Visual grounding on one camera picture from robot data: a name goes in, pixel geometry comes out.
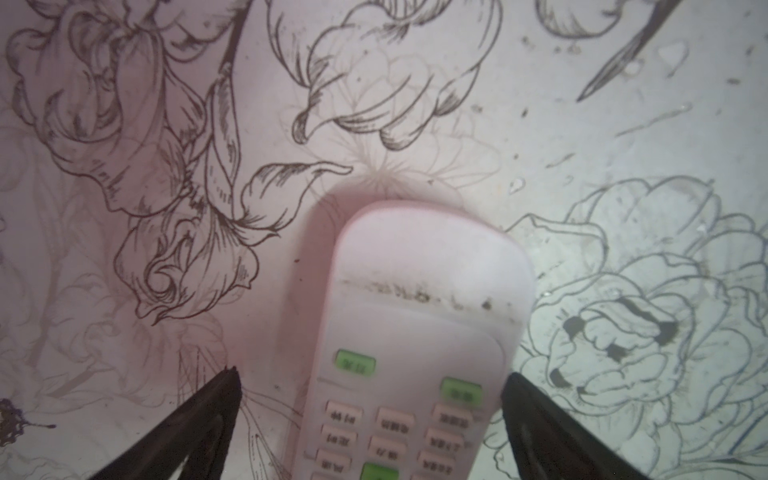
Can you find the white remote control with display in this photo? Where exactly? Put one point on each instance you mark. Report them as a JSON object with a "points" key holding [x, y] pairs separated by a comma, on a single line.
{"points": [[424, 310]]}

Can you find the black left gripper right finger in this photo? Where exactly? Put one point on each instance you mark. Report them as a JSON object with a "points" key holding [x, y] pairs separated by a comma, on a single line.
{"points": [[548, 444]]}

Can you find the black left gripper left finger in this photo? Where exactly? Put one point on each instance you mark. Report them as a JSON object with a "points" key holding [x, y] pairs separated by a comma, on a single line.
{"points": [[190, 443]]}

